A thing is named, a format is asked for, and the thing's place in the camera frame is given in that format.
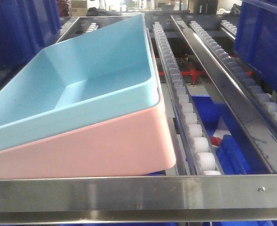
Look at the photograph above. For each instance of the steel divider rail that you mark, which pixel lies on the steel divider rail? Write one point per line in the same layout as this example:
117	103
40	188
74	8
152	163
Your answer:
258	128

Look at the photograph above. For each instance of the blue crate on right shelf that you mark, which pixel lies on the blue crate on right shelf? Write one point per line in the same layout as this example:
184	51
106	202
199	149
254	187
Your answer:
256	38

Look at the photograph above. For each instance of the white roller track right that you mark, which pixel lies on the white roller track right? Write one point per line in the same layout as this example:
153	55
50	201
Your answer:
263	98

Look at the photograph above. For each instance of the blue crates on lower level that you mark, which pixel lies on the blue crates on lower level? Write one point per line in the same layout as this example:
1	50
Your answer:
234	152

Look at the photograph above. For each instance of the stainless steel shelf rack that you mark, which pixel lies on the stainless steel shelf rack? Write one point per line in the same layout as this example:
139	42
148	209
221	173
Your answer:
167	195

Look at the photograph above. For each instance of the white roller track middle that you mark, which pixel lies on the white roller track middle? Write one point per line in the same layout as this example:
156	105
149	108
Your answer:
199	156

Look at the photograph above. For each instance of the white roller track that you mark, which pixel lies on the white roller track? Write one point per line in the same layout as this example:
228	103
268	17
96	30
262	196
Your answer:
263	98
199	156

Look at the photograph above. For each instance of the red frame part below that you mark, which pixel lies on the red frame part below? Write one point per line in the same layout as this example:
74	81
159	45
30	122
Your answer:
191	69

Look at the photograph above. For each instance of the pink plastic box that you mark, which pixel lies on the pink plastic box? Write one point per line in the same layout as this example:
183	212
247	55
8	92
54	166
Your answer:
136	143

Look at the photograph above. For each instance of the blue crate at left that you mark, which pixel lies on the blue crate at left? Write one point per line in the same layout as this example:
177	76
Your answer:
26	27

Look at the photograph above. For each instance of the cardboard boxes in background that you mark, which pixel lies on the cardboard boxes in background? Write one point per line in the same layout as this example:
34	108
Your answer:
78	8

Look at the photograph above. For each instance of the light blue plastic box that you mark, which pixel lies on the light blue plastic box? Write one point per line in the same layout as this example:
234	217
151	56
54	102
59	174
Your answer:
78	82

